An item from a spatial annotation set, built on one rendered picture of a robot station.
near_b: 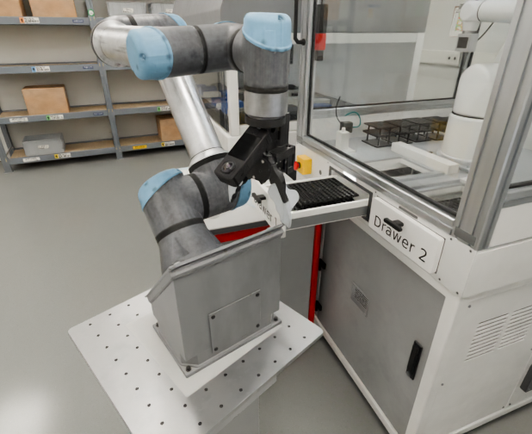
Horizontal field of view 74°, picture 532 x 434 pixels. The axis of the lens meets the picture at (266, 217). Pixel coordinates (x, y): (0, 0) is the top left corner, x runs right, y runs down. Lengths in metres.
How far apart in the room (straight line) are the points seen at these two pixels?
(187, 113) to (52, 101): 3.89
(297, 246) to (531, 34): 1.04
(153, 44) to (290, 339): 0.67
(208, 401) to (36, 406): 1.26
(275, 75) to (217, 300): 0.44
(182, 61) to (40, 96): 4.17
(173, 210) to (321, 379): 1.22
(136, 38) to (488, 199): 0.77
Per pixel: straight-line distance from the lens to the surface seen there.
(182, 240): 0.77
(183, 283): 0.68
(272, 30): 0.58
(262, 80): 0.59
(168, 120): 4.84
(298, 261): 1.57
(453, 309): 1.09
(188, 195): 0.81
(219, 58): 0.65
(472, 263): 1.00
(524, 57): 0.88
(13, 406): 2.01
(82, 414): 1.84
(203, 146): 0.88
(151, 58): 0.61
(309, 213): 1.16
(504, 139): 0.90
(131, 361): 0.90
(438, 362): 1.22
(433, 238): 1.04
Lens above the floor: 1.41
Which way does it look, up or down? 28 degrees down
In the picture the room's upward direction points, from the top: straight up
